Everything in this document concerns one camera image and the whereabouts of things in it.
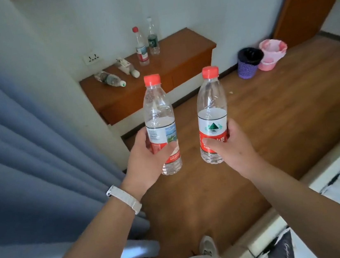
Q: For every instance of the person's left hand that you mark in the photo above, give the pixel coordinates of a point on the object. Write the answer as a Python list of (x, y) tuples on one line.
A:
[(141, 164)]

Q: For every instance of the person's right hand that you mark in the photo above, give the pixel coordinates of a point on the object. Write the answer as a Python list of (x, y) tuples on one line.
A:
[(238, 151)]

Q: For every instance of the person's right thumb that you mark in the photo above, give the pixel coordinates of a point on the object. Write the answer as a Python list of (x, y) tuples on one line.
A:
[(214, 142)]

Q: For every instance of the person's left thumb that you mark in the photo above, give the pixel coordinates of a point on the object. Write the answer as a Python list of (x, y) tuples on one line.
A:
[(166, 150)]

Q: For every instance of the red-capped bottle with mountain label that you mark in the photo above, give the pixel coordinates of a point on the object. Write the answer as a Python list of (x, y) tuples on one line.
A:
[(211, 109)]

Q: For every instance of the red-capped bottle with landscape label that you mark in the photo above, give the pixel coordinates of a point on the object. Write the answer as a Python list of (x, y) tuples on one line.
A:
[(159, 116)]

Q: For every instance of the person's right forearm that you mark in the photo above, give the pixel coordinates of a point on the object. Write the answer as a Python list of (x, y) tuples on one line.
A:
[(312, 214)]

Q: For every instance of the person's left forearm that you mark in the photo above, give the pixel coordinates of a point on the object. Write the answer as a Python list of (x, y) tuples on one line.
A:
[(88, 247)]

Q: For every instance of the white wristband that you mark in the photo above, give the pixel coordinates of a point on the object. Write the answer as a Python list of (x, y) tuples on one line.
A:
[(124, 199)]

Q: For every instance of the purple waste basket black liner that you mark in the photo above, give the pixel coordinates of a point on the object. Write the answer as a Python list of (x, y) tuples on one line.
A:
[(249, 62)]

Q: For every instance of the lying clear bottle white cap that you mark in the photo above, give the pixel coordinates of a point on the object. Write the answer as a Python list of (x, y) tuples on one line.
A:
[(109, 79)]

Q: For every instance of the crushed bottle with white label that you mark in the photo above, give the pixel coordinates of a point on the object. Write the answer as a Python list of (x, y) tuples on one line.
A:
[(126, 67)]

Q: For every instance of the person's white shoe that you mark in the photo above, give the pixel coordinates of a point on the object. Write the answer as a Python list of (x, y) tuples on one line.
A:
[(208, 247)]

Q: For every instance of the pink waste basket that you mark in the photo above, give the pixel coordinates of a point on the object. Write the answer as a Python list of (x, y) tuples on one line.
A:
[(271, 54)]

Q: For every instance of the standing red-capped water bottle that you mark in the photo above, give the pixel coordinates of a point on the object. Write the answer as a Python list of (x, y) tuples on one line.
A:
[(140, 48)]

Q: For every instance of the white-capped bottle with green label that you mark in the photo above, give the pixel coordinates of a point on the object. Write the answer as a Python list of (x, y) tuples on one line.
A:
[(153, 39)]

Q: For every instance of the dark printed cloth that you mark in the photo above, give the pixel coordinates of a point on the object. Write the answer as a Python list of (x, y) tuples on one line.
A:
[(279, 252)]

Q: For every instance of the blue curtain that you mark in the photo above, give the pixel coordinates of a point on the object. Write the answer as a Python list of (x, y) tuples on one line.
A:
[(30, 158)]

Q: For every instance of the brown wooden wall shelf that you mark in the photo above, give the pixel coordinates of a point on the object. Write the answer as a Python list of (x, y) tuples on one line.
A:
[(150, 76)]

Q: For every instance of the white bed frame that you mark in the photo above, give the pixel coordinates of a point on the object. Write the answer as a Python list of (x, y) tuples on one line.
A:
[(291, 198)]

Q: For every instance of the white wall socket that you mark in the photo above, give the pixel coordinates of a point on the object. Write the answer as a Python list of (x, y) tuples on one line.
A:
[(92, 57)]

